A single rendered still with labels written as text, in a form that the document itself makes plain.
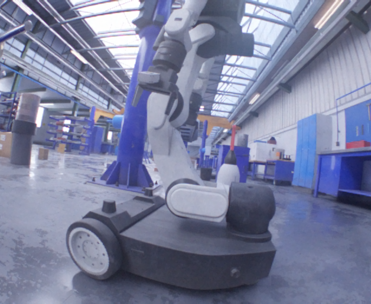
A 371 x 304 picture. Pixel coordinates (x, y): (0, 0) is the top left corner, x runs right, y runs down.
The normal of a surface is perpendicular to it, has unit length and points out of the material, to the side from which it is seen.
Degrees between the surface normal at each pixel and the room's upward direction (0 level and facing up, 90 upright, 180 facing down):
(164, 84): 90
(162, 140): 115
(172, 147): 90
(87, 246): 90
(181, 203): 90
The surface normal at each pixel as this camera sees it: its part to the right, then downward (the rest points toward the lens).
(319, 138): -0.06, -0.05
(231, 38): -0.23, 0.33
